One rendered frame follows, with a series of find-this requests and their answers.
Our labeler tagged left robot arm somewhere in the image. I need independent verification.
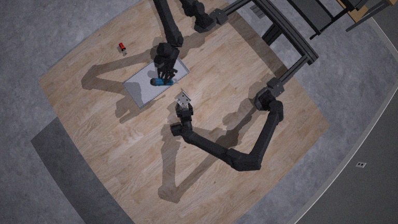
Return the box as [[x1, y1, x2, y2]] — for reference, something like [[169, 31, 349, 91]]
[[171, 90, 283, 172]]

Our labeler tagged blue nut driver barrel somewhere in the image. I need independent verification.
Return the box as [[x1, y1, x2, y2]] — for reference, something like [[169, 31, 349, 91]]
[[150, 78, 179, 86]]

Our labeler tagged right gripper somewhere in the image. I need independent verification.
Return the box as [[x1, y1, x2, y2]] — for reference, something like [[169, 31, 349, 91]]
[[157, 66, 178, 85]]

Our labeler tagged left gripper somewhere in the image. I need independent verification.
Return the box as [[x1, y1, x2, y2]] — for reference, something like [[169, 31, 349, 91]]
[[176, 103, 193, 118]]

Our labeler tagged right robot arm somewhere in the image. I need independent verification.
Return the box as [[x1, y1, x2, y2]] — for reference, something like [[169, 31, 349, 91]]
[[153, 0, 214, 69]]

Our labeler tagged grey metal bracket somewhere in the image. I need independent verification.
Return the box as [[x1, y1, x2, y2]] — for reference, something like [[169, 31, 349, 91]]
[[175, 91, 191, 108]]

